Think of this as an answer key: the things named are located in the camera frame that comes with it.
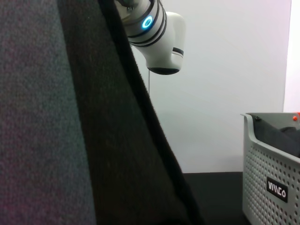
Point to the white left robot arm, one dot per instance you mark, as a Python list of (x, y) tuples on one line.
[(164, 42)]

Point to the grey perforated storage box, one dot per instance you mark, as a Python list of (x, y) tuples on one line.
[(262, 187)]

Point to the orange object behind box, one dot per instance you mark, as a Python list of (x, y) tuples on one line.
[(296, 116)]

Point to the grey towel with yellow back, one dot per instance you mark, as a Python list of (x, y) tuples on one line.
[(70, 129)]

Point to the black cloth inside box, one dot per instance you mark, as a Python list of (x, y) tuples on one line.
[(276, 138)]

